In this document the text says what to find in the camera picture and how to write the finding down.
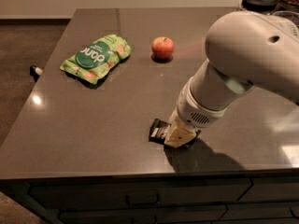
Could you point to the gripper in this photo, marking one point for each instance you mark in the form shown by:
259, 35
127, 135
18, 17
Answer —
193, 113

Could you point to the black rxbar chocolate bar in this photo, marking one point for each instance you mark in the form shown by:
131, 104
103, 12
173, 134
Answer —
158, 131

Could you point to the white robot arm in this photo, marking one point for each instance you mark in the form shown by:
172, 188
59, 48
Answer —
243, 50

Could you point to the green rice chip bag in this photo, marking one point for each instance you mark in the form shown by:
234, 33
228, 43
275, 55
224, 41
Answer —
96, 60

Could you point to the red apple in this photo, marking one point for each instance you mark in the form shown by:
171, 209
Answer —
162, 47

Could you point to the glass jar with black lid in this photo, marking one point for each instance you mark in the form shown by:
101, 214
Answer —
260, 6

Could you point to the small bottle on floor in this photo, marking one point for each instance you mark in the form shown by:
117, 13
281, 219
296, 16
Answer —
35, 71

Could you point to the black drawer handle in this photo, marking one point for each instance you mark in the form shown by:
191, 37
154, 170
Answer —
142, 200

